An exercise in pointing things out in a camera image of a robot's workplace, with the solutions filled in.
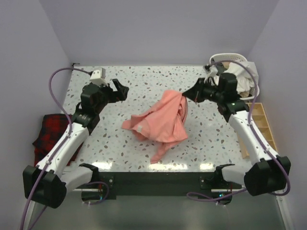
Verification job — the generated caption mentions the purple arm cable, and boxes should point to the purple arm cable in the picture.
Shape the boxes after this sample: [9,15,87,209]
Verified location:
[20,68,95,230]
[186,61,290,204]

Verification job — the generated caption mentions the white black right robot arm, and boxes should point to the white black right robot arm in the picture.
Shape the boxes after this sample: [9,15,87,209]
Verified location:
[182,73,291,196]

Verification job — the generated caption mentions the red black plaid shirt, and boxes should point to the red black plaid shirt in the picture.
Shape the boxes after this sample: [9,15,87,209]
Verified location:
[33,114,69,165]

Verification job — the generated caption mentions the pink t shirt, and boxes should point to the pink t shirt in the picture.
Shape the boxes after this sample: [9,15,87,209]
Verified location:
[121,90,188,164]

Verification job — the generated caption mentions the wooden compartment tray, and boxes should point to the wooden compartment tray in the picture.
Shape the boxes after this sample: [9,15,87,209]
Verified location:
[237,103,278,159]

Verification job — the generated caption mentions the white perforated laundry basket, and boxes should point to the white perforated laundry basket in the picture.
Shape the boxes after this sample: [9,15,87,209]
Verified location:
[210,53,260,102]

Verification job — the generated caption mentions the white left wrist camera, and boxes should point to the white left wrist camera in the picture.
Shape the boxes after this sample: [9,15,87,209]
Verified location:
[90,68,107,86]

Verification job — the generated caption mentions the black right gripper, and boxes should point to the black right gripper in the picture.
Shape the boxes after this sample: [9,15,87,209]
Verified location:
[182,78,224,104]

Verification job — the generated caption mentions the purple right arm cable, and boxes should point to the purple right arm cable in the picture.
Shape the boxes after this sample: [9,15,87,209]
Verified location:
[186,61,290,204]

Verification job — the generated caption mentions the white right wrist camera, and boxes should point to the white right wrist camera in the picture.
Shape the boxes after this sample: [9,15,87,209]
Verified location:
[203,63,226,85]

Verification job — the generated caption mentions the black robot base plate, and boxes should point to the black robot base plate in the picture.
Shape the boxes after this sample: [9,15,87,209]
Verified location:
[99,172,242,199]

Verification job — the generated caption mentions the white garment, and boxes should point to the white garment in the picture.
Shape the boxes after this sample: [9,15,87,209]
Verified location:
[224,61,259,93]

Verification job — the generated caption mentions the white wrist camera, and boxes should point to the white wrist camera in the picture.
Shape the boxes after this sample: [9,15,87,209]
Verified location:
[90,68,107,86]
[203,63,226,85]

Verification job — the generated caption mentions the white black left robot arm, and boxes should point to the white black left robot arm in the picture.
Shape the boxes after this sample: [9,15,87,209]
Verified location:
[23,79,129,208]

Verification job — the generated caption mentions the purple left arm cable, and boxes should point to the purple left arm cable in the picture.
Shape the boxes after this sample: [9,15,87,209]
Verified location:
[20,68,95,230]

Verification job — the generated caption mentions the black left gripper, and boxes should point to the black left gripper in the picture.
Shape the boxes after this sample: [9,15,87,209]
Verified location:
[95,79,129,114]

